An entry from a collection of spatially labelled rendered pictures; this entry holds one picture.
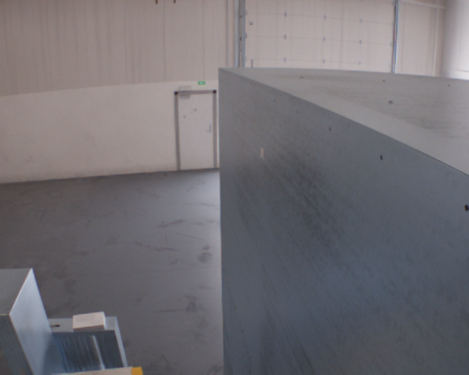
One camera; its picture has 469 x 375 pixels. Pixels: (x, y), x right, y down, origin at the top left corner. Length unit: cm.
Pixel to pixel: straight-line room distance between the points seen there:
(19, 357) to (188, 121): 803
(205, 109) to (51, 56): 433
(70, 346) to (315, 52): 917
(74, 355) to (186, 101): 738
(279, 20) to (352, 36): 218
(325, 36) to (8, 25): 844
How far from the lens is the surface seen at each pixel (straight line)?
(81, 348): 425
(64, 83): 1033
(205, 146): 1036
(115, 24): 1007
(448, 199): 42
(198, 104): 1011
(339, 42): 1104
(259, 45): 1023
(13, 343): 326
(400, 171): 49
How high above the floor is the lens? 331
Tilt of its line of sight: 21 degrees down
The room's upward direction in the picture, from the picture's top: straight up
